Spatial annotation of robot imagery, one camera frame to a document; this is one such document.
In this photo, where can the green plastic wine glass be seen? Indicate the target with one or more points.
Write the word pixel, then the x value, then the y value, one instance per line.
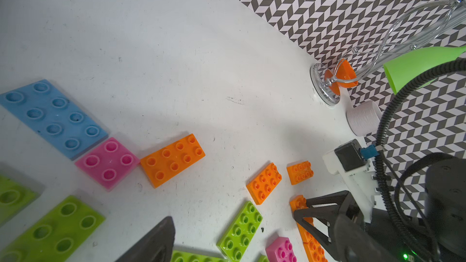
pixel 403 69

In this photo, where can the pink lego cube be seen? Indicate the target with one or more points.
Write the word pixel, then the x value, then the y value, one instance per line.
pixel 281 250

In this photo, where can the green lego brick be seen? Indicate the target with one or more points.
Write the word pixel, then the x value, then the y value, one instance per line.
pixel 263 258
pixel 237 238
pixel 179 256

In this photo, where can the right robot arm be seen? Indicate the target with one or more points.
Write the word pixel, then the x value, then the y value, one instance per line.
pixel 445 205

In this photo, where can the pink flat lego square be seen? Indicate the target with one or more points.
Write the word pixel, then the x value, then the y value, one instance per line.
pixel 109 163

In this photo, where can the blue lego plate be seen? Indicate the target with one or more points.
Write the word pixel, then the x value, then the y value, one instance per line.
pixel 53 116

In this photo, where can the orange plastic bowl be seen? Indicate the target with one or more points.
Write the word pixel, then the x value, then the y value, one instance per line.
pixel 344 72

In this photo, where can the grey cup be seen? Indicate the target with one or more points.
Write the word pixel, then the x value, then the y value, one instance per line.
pixel 364 119

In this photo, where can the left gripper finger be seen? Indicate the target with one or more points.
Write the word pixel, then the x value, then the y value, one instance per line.
pixel 156 246

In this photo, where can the green lego plate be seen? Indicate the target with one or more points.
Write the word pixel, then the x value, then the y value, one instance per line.
pixel 57 235
pixel 14 198

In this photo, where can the orange lego brick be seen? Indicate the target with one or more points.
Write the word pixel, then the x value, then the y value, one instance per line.
pixel 261 186
pixel 166 163
pixel 313 249
pixel 300 172

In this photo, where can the green lego plate far left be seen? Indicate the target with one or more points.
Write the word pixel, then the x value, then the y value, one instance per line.
pixel 14 198

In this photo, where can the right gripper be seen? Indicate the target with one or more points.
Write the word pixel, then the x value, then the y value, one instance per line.
pixel 337 223

